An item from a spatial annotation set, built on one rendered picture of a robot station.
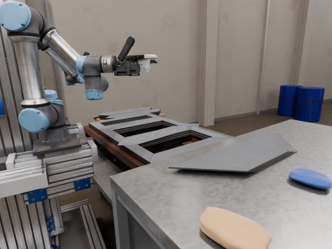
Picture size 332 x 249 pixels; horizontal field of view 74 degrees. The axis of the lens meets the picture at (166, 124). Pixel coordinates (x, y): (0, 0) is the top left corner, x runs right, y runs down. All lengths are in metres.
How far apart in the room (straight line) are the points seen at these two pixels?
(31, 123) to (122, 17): 3.62
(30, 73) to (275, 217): 1.03
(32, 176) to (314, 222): 1.09
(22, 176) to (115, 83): 3.38
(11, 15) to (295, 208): 1.17
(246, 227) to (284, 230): 0.11
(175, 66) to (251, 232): 4.55
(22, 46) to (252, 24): 5.86
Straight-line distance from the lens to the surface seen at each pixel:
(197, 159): 0.86
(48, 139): 1.27
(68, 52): 1.19
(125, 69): 1.01
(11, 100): 1.42
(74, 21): 4.31
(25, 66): 1.12
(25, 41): 1.12
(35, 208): 1.65
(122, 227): 0.91
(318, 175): 0.87
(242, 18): 6.24
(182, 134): 1.92
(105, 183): 1.55
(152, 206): 0.65
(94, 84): 1.03
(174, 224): 0.59
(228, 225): 0.54
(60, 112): 1.25
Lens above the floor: 1.43
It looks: 15 degrees down
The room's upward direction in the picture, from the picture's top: 1 degrees counter-clockwise
